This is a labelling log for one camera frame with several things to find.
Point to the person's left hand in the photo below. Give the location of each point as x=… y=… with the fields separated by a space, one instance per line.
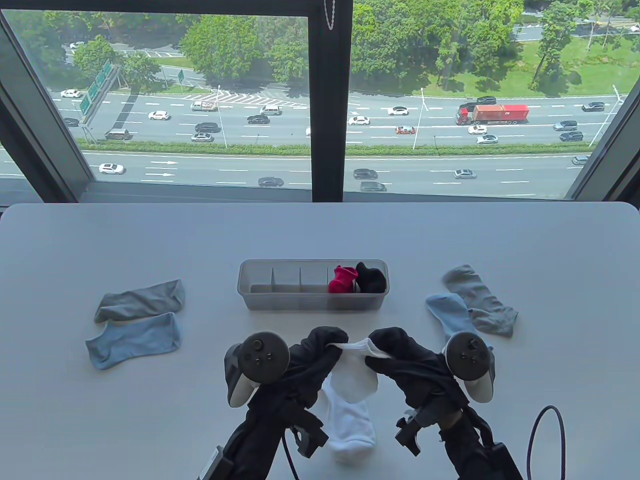
x=305 y=370

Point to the person's right hand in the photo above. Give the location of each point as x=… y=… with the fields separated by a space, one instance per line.
x=420 y=375

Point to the grey hand controller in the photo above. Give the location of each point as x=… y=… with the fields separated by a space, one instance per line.
x=467 y=355
x=262 y=357

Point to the white sock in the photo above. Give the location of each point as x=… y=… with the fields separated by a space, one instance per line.
x=355 y=375
x=350 y=430

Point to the light blue sock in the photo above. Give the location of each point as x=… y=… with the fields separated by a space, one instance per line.
x=132 y=340
x=447 y=312

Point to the grey sock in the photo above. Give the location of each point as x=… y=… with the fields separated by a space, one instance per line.
x=475 y=295
x=140 y=300

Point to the black sock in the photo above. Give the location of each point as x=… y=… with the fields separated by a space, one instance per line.
x=367 y=272
x=376 y=285

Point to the black right forearm module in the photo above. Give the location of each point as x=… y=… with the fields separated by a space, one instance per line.
x=502 y=462

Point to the black left forearm module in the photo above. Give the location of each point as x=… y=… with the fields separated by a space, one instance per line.
x=215 y=462

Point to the clear plastic divided organizer box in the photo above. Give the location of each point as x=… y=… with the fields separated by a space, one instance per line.
x=290 y=300

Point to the green road sign gantry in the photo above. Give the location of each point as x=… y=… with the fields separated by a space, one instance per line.
x=95 y=87

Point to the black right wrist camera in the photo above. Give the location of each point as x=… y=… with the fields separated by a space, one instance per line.
x=410 y=432

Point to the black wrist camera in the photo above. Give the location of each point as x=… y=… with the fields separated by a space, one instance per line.
x=410 y=432
x=310 y=437

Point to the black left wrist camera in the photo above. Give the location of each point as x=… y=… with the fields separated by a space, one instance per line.
x=310 y=437

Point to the dark window frame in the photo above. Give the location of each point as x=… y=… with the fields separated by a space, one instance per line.
x=327 y=100

